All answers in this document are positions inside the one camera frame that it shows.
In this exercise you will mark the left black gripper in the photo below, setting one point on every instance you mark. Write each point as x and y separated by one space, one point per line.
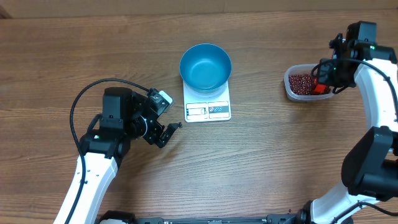
153 136

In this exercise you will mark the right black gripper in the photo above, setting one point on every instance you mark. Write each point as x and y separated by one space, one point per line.
334 78

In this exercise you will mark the orange measuring scoop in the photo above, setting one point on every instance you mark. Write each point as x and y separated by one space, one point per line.
320 89

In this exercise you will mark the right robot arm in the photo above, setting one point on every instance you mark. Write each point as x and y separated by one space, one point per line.
367 176

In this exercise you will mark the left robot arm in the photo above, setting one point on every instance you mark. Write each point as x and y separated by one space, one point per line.
126 116

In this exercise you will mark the white kitchen scale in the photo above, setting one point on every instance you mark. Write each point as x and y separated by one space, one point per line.
200 107

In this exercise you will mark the blue bowl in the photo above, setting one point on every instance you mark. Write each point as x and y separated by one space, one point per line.
205 67

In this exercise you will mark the red beans in container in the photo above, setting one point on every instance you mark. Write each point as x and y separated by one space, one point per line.
301 84

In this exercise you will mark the clear plastic container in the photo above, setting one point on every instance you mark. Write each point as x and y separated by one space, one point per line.
300 69

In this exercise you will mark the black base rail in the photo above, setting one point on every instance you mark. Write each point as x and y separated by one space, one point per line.
117 217

